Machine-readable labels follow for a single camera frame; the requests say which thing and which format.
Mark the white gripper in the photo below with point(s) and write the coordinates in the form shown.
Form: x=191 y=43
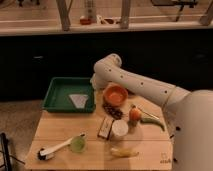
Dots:
x=97 y=82

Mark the white towel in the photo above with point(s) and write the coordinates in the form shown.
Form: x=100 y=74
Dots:
x=79 y=100

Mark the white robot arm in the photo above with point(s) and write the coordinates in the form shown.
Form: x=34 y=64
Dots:
x=193 y=138

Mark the orange bowl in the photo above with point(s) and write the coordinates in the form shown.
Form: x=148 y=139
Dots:
x=115 y=95

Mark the dark chocolate pieces pile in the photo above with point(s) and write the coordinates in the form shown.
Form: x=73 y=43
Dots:
x=116 y=113

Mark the orange peach fruit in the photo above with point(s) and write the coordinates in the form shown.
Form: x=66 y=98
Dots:
x=134 y=114

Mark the green plastic tray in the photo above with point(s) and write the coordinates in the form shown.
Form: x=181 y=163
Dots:
x=57 y=97

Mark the white round container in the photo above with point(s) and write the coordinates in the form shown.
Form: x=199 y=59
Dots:
x=119 y=128

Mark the red object on shelf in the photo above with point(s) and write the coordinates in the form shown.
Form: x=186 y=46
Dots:
x=85 y=21

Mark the green plastic cup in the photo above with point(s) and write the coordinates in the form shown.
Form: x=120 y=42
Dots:
x=77 y=144

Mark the yellow banana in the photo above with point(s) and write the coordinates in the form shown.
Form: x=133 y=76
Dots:
x=123 y=152

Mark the white black brush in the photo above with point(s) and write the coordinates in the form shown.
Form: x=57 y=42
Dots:
x=48 y=153

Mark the black stand at left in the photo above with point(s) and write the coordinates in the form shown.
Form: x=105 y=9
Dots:
x=5 y=153

